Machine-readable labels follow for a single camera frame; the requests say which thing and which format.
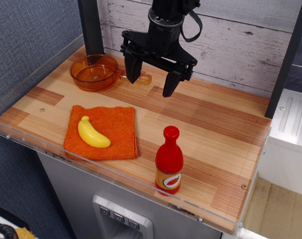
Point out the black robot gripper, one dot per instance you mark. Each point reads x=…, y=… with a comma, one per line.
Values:
x=160, y=47

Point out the yellow toy banana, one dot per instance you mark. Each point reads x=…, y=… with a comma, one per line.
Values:
x=91, y=136

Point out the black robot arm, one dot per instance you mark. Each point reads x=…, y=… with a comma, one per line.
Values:
x=187, y=6

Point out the orange transparent pot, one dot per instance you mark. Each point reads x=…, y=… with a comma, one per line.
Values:
x=96, y=72

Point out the orange woven cloth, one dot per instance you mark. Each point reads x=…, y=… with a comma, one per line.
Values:
x=117, y=124

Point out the red toy sauce bottle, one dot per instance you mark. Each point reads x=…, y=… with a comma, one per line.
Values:
x=169, y=162

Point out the toy fridge water dispenser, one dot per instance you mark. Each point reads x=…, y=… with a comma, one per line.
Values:
x=118, y=222

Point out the white toy sink unit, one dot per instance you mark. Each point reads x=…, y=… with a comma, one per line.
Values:
x=281, y=159

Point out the black and yellow bag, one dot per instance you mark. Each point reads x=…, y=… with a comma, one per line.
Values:
x=12, y=227

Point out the dark grey left post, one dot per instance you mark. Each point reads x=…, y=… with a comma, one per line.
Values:
x=91, y=26

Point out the dark grey post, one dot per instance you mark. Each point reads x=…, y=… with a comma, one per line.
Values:
x=285, y=68
x=91, y=26

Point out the dark grey right post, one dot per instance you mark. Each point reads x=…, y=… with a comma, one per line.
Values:
x=285, y=68

